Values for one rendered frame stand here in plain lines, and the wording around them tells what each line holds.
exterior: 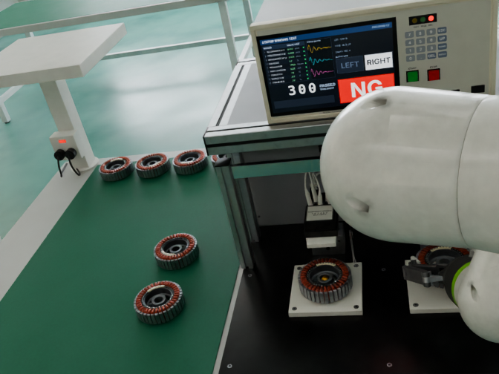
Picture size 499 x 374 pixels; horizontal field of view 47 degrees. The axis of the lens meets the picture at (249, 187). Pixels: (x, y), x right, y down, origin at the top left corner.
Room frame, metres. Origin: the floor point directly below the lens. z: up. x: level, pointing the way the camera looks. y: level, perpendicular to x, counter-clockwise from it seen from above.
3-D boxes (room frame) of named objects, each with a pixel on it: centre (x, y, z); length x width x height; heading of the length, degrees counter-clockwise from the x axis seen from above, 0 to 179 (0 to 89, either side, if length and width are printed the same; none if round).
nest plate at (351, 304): (0.93, -0.11, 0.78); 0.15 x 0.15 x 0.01; 74
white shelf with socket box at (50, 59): (1.70, 0.49, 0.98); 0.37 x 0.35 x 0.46; 74
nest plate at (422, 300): (0.86, -0.35, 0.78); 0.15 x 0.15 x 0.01; 74
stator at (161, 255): (1.19, 0.22, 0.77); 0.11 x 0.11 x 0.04
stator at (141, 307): (1.02, 0.26, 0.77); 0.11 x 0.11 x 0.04
